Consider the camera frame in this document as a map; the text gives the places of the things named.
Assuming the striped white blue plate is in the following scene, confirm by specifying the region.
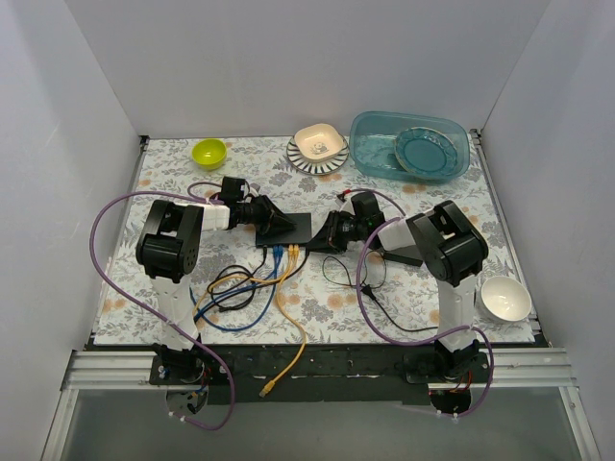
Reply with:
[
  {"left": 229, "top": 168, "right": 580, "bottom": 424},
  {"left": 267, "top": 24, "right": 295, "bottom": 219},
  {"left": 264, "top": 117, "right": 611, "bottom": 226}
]
[{"left": 285, "top": 136, "right": 350, "bottom": 176}]

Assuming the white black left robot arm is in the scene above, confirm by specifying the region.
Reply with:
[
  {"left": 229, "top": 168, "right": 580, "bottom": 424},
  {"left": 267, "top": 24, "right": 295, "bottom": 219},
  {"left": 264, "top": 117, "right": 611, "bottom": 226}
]
[{"left": 135, "top": 177, "right": 297, "bottom": 384}]

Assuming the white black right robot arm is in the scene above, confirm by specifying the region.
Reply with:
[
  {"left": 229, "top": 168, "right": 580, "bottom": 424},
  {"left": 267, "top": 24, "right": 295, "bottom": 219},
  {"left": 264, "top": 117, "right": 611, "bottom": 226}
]
[{"left": 306, "top": 189, "right": 489, "bottom": 382}]

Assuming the aluminium frame rail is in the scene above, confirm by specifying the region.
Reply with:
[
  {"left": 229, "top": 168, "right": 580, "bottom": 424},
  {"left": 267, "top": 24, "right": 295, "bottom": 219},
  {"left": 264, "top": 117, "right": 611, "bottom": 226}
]
[{"left": 61, "top": 348, "right": 577, "bottom": 390}]

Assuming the cream square panda bowl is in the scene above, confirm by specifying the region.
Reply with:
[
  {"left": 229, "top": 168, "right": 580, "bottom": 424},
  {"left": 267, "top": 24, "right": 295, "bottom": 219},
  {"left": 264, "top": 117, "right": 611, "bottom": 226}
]
[{"left": 294, "top": 123, "right": 345, "bottom": 162}]

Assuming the black network switch box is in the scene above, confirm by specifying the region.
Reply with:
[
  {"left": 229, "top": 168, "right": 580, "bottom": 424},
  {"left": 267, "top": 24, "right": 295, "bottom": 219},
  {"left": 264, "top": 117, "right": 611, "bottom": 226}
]
[{"left": 255, "top": 212, "right": 312, "bottom": 248}]

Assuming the teal transparent plastic tub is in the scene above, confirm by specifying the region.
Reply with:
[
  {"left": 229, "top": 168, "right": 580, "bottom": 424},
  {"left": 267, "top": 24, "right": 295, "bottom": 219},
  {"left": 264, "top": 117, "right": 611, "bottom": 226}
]
[{"left": 349, "top": 111, "right": 470, "bottom": 183}]

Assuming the yellow ethernet cable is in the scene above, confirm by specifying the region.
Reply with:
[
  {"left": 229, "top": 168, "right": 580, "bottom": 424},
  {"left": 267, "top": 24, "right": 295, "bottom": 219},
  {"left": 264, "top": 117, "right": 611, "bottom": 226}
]
[
  {"left": 258, "top": 245, "right": 308, "bottom": 399},
  {"left": 191, "top": 244, "right": 297, "bottom": 323}
]

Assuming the black power adapter brick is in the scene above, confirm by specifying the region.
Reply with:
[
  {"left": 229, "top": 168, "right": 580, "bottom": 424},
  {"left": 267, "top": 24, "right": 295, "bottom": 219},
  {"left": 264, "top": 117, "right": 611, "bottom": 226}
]
[{"left": 382, "top": 245, "right": 423, "bottom": 267}]

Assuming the lime green plastic bowl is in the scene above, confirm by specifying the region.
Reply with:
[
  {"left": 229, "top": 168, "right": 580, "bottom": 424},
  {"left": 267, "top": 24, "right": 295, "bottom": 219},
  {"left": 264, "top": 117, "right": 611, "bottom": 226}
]
[{"left": 192, "top": 138, "right": 227, "bottom": 170}]

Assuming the black looped cable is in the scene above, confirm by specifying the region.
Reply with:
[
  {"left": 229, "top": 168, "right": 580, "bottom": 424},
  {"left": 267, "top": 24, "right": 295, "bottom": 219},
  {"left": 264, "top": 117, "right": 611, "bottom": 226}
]
[{"left": 206, "top": 245, "right": 308, "bottom": 313}]

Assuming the blue ethernet cable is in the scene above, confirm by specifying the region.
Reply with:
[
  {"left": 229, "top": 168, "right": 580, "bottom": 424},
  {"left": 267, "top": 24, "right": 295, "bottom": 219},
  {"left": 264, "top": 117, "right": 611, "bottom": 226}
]
[
  {"left": 194, "top": 247, "right": 284, "bottom": 321},
  {"left": 189, "top": 245, "right": 283, "bottom": 332}
]

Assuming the floral patterned table mat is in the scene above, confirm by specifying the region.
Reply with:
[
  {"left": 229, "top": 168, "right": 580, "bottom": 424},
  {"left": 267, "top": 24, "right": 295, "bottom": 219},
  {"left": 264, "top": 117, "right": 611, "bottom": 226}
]
[{"left": 94, "top": 137, "right": 518, "bottom": 346}]

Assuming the white ceramic bowl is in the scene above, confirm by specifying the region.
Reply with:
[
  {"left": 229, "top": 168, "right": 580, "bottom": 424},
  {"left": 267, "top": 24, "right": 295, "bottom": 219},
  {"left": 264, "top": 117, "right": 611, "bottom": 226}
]
[{"left": 480, "top": 277, "right": 532, "bottom": 323}]

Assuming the teal glass plate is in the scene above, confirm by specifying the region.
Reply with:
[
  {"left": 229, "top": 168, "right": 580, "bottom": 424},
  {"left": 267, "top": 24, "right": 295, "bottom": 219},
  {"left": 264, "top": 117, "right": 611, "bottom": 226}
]
[{"left": 394, "top": 127, "right": 464, "bottom": 181}]

